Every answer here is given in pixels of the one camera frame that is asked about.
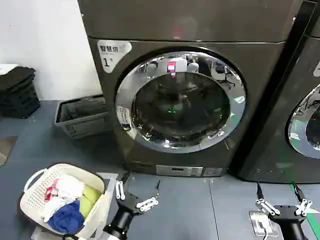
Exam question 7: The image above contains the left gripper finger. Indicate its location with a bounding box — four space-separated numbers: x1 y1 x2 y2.
135 179 161 213
115 171 132 200

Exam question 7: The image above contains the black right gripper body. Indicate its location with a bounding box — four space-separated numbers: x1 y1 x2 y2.
269 204 309 240

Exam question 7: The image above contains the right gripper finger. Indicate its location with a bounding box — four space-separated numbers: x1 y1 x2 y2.
291 182 314 216
255 181 281 216

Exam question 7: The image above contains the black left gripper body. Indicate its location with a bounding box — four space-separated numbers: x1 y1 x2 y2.
103 184 145 237

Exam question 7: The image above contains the green floor tape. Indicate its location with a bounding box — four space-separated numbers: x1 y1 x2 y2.
288 181 320 216

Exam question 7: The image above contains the silver floor socket box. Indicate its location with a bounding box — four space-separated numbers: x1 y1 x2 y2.
248 209 284 237

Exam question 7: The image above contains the white perforated laundry basket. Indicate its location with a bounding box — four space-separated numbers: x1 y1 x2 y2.
19 163 117 240

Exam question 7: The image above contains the light green cloth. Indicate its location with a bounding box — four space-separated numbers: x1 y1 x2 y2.
79 185 102 219

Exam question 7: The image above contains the silver dryer control panel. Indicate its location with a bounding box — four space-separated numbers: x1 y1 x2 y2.
155 165 204 176

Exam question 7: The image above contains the blue cloth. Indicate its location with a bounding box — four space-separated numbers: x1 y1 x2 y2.
47 200 86 233

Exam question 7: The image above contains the red and white cloth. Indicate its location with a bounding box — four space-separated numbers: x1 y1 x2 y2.
44 184 60 202

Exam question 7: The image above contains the small white door sticker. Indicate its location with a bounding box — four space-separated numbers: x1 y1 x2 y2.
119 106 132 131

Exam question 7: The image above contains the round glass dryer door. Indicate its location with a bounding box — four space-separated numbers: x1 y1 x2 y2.
115 46 247 154
287 83 320 160

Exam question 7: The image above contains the dark grey dryer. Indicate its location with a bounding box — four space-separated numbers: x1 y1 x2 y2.
228 0 320 185

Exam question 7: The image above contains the grey plastic basket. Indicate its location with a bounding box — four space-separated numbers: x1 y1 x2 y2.
53 94 114 140

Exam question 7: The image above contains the dark grey dryer numbered one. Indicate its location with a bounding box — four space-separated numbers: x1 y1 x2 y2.
77 0 305 179

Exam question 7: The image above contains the pink tag sticker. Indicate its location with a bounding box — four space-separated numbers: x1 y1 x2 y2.
167 60 177 76

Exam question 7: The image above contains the white number label sticker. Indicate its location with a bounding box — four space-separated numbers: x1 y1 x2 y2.
96 39 133 74

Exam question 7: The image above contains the stack of black cloths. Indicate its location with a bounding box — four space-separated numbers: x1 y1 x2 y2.
0 65 42 119

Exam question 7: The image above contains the white cable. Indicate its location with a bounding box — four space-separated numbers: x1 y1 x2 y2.
258 221 270 240

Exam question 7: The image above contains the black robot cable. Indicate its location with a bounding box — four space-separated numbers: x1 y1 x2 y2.
61 232 85 240

